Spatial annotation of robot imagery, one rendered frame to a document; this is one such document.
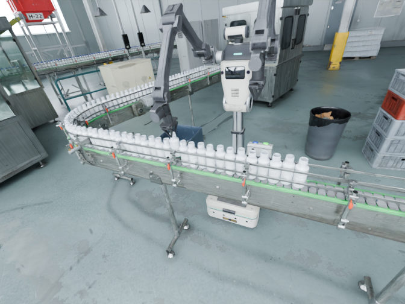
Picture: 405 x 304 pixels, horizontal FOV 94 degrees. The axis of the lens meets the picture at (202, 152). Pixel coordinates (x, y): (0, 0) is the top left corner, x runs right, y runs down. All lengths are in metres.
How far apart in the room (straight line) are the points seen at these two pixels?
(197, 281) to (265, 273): 0.55
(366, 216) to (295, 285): 0.95
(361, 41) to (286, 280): 9.33
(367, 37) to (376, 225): 9.35
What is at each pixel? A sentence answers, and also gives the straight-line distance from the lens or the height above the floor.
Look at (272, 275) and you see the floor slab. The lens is 1.91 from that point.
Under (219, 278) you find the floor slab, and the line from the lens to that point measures 1.87.
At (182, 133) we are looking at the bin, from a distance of 1.91.
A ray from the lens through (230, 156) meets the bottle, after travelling 1.03.
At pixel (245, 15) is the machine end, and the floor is 1.81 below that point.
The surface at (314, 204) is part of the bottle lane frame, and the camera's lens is 1.12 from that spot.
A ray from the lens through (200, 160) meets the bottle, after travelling 1.13.
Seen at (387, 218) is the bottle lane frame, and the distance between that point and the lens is 1.18.
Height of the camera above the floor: 1.73
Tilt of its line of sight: 33 degrees down
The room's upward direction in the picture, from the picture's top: 7 degrees counter-clockwise
